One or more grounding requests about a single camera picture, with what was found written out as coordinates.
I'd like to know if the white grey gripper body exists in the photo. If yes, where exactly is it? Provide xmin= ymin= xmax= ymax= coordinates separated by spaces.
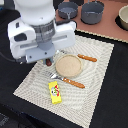
xmin=8 ymin=18 xmax=76 ymax=63

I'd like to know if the wooden handled knife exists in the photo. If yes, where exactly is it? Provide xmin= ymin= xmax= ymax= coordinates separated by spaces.
xmin=60 ymin=50 xmax=97 ymax=62

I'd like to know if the grey cooking pot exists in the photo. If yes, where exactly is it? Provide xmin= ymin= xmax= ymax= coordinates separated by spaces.
xmin=81 ymin=1 xmax=104 ymax=25

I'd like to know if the brown sausage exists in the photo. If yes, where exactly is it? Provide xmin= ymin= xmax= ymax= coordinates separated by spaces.
xmin=46 ymin=59 xmax=52 ymax=66

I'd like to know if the pink wooden board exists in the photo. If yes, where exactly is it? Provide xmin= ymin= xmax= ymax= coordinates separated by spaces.
xmin=53 ymin=0 xmax=128 ymax=44

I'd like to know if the grey saucepan with handle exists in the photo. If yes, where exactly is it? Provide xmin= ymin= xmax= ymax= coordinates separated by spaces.
xmin=57 ymin=2 xmax=78 ymax=25

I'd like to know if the beige bowl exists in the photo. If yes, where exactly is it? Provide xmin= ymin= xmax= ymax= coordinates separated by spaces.
xmin=119 ymin=5 xmax=128 ymax=30

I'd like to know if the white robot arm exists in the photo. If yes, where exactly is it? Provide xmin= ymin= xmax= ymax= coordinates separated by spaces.
xmin=8 ymin=0 xmax=76 ymax=64

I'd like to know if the yellow butter box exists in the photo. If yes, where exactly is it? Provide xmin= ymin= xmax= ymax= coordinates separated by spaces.
xmin=49 ymin=81 xmax=62 ymax=104

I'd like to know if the round beige plate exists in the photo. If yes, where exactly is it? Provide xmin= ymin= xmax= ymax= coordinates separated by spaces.
xmin=55 ymin=54 xmax=83 ymax=78

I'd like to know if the wooden handled fork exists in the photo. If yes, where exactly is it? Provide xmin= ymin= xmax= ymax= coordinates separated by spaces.
xmin=45 ymin=71 xmax=85 ymax=88

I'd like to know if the woven white placemat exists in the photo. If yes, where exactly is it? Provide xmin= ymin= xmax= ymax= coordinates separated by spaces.
xmin=14 ymin=36 xmax=114 ymax=128

